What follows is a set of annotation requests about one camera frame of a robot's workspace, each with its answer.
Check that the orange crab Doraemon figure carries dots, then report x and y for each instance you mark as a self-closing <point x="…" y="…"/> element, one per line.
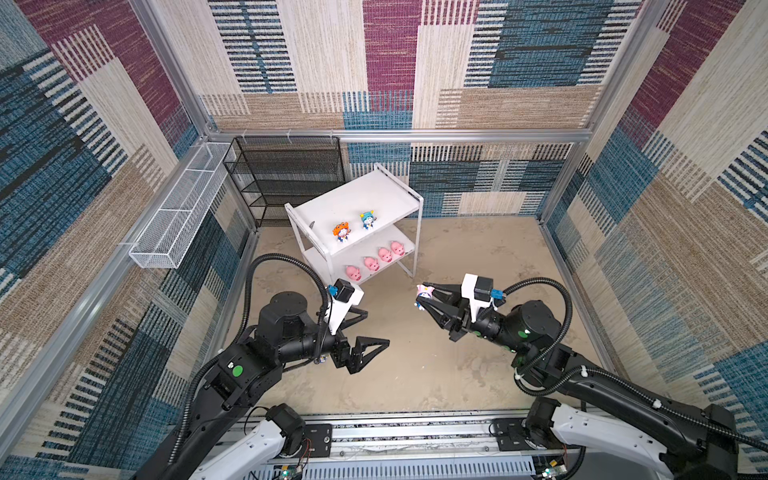
<point x="341" y="231"/>

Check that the aluminium front rail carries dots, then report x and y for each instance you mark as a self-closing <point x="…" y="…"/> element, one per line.
<point x="388" y="447"/>

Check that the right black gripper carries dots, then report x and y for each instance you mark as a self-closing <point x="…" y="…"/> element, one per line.
<point x="457" y="317"/>

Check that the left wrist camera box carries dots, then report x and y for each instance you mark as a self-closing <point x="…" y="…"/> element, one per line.
<point x="343" y="296"/>

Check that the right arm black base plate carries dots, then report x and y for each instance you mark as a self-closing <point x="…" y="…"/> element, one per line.
<point x="515" y="434"/>

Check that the white two-tier metal shelf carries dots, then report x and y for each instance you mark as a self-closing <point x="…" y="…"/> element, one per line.
<point x="391" y="199"/>

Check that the teal hooded Doraemon figure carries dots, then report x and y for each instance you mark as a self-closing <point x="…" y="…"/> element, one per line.
<point x="368" y="219"/>

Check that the pink hooded Doraemon figure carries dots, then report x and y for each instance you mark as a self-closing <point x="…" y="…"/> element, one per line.
<point x="423" y="291"/>

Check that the pink rubber pig toy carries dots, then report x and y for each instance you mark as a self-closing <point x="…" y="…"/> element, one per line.
<point x="397" y="248"/>
<point x="385" y="255"/>
<point x="371" y="264"/>
<point x="353" y="273"/>

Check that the white wire mesh basket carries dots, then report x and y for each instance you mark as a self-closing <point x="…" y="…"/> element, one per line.
<point x="166" y="239"/>

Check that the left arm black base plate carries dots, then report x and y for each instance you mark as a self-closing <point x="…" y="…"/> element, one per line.
<point x="310" y="441"/>

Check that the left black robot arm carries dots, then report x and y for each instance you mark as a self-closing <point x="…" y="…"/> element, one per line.
<point x="231" y="383"/>

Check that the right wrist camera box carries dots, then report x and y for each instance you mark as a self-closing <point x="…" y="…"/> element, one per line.
<point x="480" y="293"/>

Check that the black mesh wire shelf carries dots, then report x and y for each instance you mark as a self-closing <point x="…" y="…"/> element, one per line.
<point x="270" y="172"/>

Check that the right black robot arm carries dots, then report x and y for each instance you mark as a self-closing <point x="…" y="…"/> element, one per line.
<point x="576" y="402"/>

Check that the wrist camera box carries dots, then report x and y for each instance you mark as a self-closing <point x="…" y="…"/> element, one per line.
<point x="343" y="296"/>
<point x="480" y="293"/>

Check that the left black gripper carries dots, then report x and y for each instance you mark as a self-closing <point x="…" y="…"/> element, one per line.
<point x="352" y="358"/>

